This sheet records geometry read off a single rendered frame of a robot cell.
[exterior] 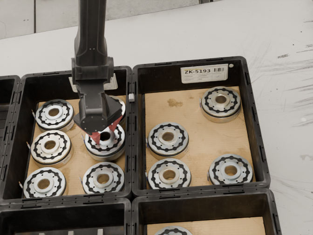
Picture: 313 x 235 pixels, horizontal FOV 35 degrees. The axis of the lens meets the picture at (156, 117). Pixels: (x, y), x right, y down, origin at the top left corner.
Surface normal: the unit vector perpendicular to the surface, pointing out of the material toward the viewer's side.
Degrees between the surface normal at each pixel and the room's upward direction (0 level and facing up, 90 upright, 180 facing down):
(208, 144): 0
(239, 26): 0
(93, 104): 13
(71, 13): 0
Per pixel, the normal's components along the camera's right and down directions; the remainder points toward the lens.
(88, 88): 0.11, -0.63
